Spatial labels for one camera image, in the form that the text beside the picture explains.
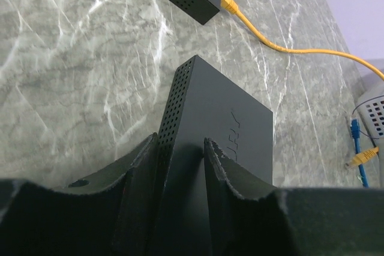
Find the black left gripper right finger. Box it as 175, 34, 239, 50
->
204, 138, 383, 255

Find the white plastic basket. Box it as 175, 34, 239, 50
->
356, 82, 383, 140

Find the yellow ethernet cable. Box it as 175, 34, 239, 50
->
220, 0, 384, 82

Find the blue ethernet cable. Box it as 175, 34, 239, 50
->
349, 118, 369, 188

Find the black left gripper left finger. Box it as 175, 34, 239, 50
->
1, 134, 158, 255

